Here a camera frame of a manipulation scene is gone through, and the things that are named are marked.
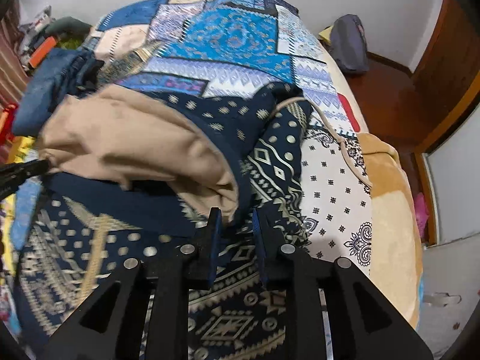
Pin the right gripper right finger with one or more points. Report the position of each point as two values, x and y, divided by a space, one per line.
260 228

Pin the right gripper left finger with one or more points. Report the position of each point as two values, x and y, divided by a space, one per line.
214 229

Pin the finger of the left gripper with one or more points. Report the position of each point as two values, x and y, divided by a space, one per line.
15 174

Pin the folded blue jeans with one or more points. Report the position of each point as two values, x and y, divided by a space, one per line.
63 72

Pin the beige fleece blanket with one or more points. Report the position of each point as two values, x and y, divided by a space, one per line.
384 109

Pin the blue patchwork bedspread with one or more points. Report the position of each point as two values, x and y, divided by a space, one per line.
232 48

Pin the grey backpack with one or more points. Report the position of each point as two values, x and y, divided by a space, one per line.
348 45

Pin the brown wooden door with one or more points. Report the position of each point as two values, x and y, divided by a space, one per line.
447 76

